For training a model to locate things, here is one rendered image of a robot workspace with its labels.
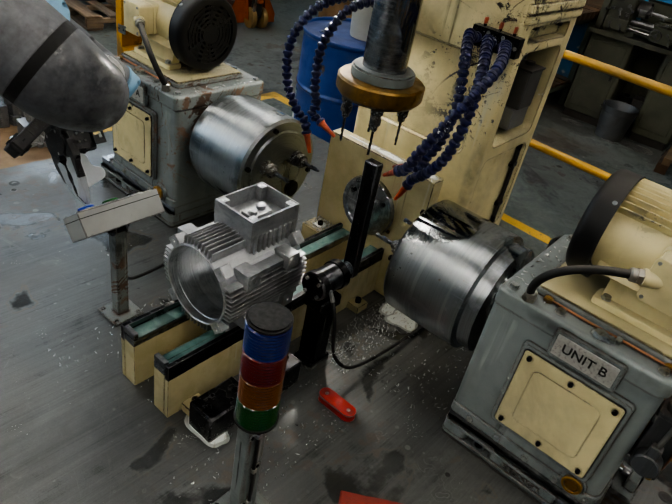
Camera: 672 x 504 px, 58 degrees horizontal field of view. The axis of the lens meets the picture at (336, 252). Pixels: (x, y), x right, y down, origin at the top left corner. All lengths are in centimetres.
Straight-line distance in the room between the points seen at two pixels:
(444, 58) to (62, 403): 104
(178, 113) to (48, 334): 58
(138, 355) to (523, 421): 70
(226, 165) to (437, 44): 54
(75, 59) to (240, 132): 71
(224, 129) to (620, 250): 88
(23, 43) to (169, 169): 89
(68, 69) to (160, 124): 84
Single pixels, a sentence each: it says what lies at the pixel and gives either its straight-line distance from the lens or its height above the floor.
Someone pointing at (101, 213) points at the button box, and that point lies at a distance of 121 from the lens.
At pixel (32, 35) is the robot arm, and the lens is 76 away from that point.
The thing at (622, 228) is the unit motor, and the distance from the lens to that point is 101.
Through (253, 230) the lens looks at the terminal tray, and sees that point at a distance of 108.
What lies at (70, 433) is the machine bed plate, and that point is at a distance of 119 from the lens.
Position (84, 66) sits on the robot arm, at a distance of 76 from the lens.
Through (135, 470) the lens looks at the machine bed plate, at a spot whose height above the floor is 80.
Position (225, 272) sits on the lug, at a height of 108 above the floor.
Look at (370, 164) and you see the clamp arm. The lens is 110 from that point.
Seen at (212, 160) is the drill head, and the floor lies 105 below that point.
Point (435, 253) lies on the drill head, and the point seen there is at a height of 112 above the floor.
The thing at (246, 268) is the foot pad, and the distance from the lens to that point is 107.
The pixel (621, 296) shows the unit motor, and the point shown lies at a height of 120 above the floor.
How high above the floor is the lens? 172
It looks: 34 degrees down
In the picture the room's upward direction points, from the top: 12 degrees clockwise
